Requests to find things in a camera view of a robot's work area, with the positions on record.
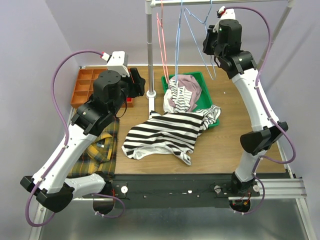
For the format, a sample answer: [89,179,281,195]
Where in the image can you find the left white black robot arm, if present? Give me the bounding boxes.
[20,67,146,213]

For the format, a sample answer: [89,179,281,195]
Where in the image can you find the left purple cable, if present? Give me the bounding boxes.
[25,49,126,227]

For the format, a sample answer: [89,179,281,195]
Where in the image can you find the blue wire hanger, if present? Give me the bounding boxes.
[174,0,183,82]
[183,0,217,80]

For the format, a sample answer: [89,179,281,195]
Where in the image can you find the pink wire hanger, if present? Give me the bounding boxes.
[156,0,170,83]

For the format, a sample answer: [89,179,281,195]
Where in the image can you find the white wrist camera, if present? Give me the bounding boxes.
[101,51,130,77]
[217,6,236,20]

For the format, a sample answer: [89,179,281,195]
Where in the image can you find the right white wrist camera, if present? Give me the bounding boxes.
[217,6,236,20]

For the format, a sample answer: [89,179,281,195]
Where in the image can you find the mauve pink garment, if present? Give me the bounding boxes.
[163,74,202,113]

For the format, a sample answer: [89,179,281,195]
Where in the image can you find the thin striped white shirt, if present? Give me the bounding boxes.
[163,78,221,130]

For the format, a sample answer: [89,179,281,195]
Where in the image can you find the yellow plaid shirt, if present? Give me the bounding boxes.
[67,118,120,178]

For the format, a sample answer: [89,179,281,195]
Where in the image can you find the orange compartment tray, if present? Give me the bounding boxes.
[70,68,136,109]

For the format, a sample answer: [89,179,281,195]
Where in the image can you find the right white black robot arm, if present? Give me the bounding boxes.
[203,17,289,196]

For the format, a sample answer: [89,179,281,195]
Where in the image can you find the wide striped tank top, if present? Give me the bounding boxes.
[121,111,205,166]

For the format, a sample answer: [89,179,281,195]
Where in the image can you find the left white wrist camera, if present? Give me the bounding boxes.
[101,51,130,77]

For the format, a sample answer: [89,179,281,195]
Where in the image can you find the aluminium rail profile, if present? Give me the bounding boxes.
[223,178,307,201]

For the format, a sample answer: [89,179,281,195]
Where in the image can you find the silver clothes rack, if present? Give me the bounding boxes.
[145,0,295,113]

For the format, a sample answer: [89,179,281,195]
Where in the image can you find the green plastic basket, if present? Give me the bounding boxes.
[161,71,219,129]

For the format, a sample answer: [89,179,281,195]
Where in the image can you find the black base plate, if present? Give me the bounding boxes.
[82,172,291,209]

